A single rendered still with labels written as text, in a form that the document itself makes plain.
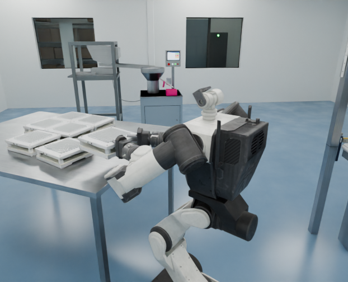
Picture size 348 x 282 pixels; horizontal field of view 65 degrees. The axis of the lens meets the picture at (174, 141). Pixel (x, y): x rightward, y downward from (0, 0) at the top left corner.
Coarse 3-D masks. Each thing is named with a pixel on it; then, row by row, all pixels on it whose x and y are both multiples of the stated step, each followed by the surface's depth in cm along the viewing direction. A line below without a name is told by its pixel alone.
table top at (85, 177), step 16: (48, 112) 271; (0, 128) 224; (16, 128) 224; (128, 128) 224; (144, 128) 224; (160, 128) 224; (0, 144) 190; (0, 160) 165; (16, 160) 165; (32, 160) 165; (80, 160) 165; (96, 160) 165; (112, 160) 165; (16, 176) 148; (32, 176) 146; (48, 176) 146; (64, 176) 146; (80, 176) 146; (96, 176) 146; (80, 192) 134; (96, 192) 131
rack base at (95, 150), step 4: (88, 144) 151; (84, 148) 148; (88, 148) 146; (92, 148) 146; (96, 148) 146; (100, 148) 146; (92, 152) 145; (96, 152) 142; (100, 152) 141; (104, 152) 141; (112, 152) 141; (100, 156) 141; (104, 156) 139; (108, 156) 138; (112, 156) 140
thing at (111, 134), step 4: (100, 132) 154; (104, 132) 155; (108, 132) 154; (112, 132) 154; (116, 132) 155; (120, 132) 154; (96, 136) 148; (100, 136) 147; (104, 136) 148; (108, 136) 148; (112, 136) 148; (116, 136) 147
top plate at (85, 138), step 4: (116, 128) 164; (132, 132) 157; (84, 136) 150; (80, 140) 149; (84, 140) 146; (88, 140) 144; (92, 140) 144; (96, 140) 144; (92, 144) 142; (96, 144) 140; (100, 144) 139; (104, 144) 138; (108, 144) 138; (112, 144) 139; (104, 148) 137; (108, 148) 136
